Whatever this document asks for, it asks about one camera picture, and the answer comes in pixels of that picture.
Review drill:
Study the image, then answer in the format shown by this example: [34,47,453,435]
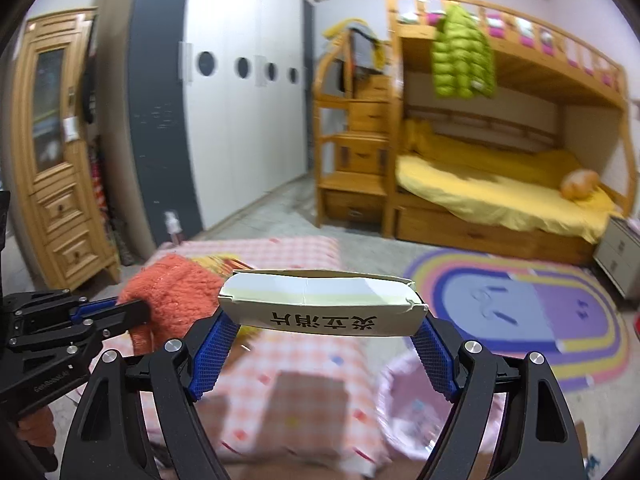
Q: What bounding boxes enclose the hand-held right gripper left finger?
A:
[59,310,241,480]

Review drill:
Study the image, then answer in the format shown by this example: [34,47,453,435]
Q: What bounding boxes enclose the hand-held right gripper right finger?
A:
[410,317,586,480]

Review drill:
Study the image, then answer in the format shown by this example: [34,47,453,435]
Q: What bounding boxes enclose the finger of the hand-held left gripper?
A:
[70,298,151,322]
[75,310,152,347]

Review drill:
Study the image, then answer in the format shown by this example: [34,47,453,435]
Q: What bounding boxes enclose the orange fuzzy cloth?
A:
[117,254,236,356]

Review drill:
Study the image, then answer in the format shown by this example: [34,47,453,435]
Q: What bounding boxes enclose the yellow red snack packet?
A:
[192,254,256,278]

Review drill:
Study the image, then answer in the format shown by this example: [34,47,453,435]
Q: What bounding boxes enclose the white paper carton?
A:
[218,269,429,337]

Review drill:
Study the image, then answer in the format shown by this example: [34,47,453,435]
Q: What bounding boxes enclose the person's left hand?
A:
[15,402,56,450]

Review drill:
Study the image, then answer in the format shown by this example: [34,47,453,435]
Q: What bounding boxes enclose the pink checked tablecloth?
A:
[100,236,391,478]

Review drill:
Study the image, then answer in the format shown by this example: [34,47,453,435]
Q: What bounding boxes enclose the colourful patterned bundle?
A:
[90,135,133,266]

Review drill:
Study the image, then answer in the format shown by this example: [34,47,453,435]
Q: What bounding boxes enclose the wooden cabinet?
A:
[10,7,121,293]

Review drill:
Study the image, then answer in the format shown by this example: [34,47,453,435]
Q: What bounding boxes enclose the rainbow rug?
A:
[402,247,631,393]

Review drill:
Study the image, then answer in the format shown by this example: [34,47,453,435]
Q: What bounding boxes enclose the brown cardboard box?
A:
[570,420,593,466]

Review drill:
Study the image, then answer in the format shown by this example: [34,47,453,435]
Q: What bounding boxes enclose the yellow bedsheet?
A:
[397,120,618,243]

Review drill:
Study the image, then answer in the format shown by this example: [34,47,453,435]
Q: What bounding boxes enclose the grey nightstand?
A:
[592,215,640,301]

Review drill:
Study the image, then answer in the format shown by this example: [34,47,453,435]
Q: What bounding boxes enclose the white grey wardrobe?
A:
[95,0,318,261]

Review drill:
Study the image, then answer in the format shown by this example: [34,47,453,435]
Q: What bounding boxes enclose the wooden staircase drawers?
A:
[312,20,401,238]

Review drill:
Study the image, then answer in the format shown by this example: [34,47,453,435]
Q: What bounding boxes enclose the black hanging bag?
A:
[80,30,98,126]

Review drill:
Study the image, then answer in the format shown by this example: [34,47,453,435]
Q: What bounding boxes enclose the orange plush toy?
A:
[560,169,601,201]

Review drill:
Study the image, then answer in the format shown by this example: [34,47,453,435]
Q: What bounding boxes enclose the green puffer jacket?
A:
[431,4,497,100]

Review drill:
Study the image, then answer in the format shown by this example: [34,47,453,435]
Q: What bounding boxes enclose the wooden bunk bed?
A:
[384,0,640,266]

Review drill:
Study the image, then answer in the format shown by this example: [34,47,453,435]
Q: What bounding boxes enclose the grey cloth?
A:
[350,25,381,78]

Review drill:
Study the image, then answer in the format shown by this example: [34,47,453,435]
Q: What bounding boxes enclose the pink bedding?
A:
[400,7,618,86]

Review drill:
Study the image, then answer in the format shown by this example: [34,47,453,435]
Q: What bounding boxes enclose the yellow cloth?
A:
[322,19,391,71]

